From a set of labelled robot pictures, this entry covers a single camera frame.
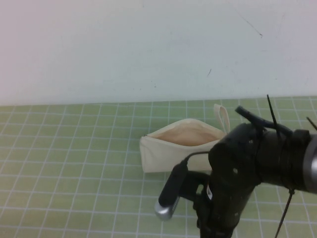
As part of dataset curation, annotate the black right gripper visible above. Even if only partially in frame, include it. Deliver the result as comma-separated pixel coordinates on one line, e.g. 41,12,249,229
197,122,261,238

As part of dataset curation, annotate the green white-grid table mat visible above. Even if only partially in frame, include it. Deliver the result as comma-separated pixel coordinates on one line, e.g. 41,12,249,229
0,96,317,238

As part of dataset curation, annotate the thin black camera cable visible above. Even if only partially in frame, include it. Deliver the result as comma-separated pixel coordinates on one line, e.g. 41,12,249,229
182,150,211,166

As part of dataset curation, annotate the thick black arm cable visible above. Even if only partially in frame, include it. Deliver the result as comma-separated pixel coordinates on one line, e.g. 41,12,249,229
234,105,293,136

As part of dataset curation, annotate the black zip tie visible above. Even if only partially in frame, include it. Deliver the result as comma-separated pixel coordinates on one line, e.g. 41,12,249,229
278,188,296,238
266,94,281,139
306,116,317,130

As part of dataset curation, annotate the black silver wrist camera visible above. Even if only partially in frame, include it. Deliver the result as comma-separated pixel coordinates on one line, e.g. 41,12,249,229
154,160,191,222

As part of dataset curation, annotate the cream canvas pencil case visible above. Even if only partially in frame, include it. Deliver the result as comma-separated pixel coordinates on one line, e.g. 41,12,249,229
139,104,230,174

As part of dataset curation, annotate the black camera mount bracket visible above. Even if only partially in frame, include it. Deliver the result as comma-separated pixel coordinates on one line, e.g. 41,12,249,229
179,171,211,207

